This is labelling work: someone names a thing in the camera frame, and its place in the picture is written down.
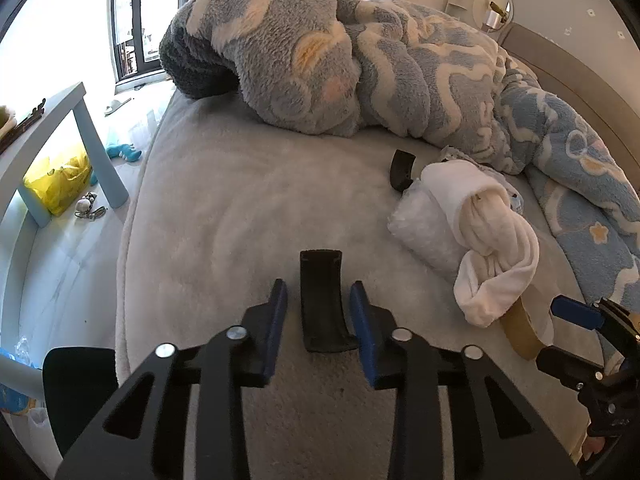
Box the blue patterned fleece blanket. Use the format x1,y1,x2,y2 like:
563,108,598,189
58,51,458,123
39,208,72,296
159,0,640,322

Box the key bundle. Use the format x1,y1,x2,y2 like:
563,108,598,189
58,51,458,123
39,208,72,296
74,192,108,221

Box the blue printed bag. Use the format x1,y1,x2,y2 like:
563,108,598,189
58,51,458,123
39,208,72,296
0,350,45,417

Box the window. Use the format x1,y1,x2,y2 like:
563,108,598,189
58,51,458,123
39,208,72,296
112,0,187,83

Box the dark green trash bin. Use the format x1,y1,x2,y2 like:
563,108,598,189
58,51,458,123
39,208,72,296
42,346,120,458

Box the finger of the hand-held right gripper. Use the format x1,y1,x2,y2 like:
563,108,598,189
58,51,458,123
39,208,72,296
535,344,601,393
550,296,608,332

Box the brown tape roll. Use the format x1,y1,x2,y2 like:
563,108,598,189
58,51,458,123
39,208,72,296
501,294,557,361

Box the grey padded headboard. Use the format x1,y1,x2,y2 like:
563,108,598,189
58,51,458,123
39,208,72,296
500,22,640,161

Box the round wall lamp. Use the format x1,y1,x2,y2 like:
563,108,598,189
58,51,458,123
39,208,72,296
472,0,514,33

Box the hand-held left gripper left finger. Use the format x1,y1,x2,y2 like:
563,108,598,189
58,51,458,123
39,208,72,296
55,279,288,480

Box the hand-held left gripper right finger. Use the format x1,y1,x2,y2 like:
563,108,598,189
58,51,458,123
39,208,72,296
348,281,581,480

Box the black curved plastic piece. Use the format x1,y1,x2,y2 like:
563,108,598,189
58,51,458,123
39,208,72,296
389,149,417,193
299,249,360,354

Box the clear plastic bag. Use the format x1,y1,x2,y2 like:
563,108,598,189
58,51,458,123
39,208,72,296
12,335,36,361

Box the light blue table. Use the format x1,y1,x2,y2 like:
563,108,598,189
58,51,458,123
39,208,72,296
0,81,130,398

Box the yellow plastic bag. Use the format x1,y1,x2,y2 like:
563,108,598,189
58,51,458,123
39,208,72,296
24,152,93,217

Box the white cloth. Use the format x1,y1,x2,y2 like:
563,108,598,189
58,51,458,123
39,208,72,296
420,161,542,329

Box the brown sticks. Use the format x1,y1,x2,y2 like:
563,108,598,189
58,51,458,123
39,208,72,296
0,99,47,153

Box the teal toy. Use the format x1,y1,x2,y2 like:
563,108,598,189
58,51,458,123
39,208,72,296
90,142,143,184

